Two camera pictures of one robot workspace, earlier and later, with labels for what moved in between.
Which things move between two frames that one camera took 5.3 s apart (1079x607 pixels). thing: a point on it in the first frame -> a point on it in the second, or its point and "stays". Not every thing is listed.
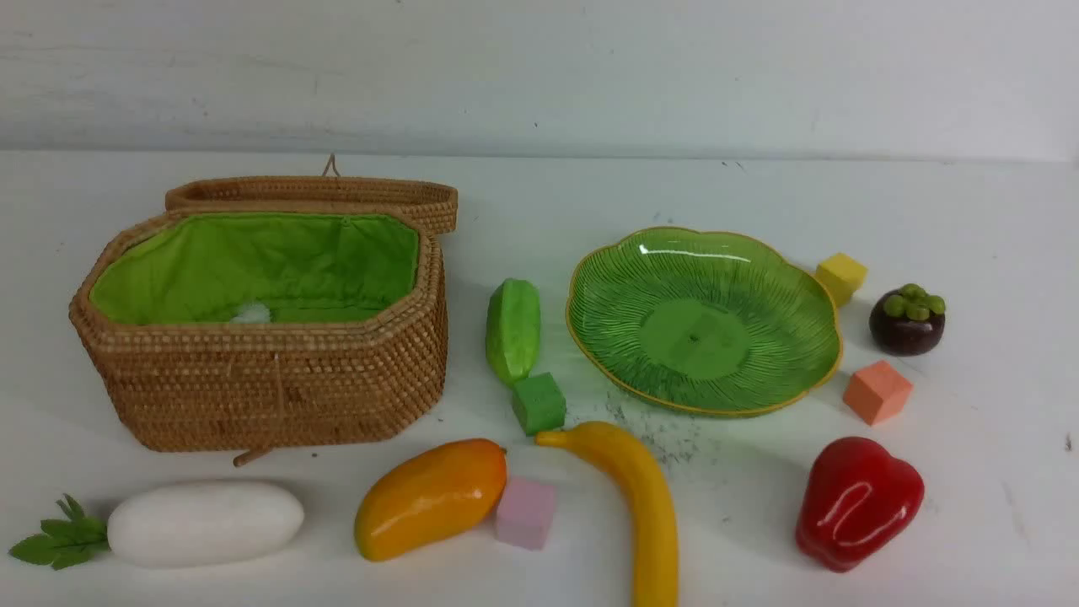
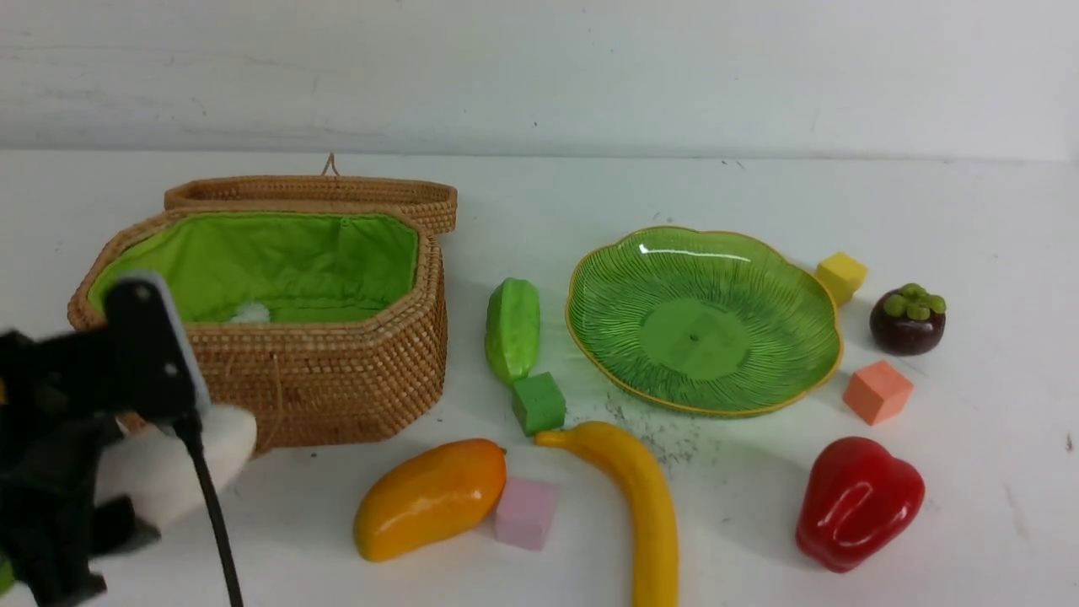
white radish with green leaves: (192, 525) -> (152, 470)
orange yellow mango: (435, 497) stays
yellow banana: (649, 502) stays
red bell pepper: (859, 502) stays
